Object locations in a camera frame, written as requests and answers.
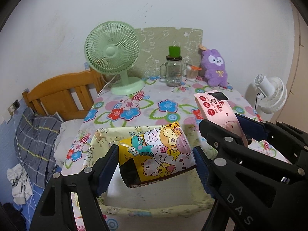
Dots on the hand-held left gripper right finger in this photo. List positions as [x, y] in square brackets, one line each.
[202, 170]

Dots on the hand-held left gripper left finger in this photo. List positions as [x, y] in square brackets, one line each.
[105, 173]

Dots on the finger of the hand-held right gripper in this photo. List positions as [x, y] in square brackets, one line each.
[251, 126]
[223, 146]

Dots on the pink wet wipes pack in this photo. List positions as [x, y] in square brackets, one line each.
[216, 115]

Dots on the yellow cartoon snack packet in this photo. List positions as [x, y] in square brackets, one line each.
[163, 149]

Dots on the cartoon print storage box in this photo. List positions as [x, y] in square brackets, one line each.
[149, 192]

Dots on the white standing fan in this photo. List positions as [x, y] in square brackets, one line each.
[272, 93]

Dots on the purple plush bunny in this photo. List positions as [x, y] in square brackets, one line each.
[215, 69]

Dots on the blue checked bedsheet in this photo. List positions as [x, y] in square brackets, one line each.
[39, 193]

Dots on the floral tablecloth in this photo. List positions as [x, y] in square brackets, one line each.
[144, 110]

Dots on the grey plaid pillow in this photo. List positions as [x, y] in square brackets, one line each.
[36, 139]

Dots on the beige door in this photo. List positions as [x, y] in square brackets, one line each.
[299, 65]

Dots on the small jar with orange lid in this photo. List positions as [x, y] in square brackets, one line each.
[191, 73]

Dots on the crumpled white grey cloth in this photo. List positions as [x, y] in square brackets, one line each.
[19, 182]

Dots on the glass jar with green lid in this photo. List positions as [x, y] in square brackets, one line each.
[173, 74]

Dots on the wooden bed headboard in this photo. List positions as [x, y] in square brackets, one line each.
[60, 96]

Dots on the dark cloth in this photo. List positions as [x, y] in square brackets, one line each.
[12, 217]

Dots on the green desk fan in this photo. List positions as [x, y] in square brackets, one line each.
[112, 51]

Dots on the wall socket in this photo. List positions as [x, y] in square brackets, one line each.
[16, 104]

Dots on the green patterned wall panel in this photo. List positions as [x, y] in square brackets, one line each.
[156, 41]

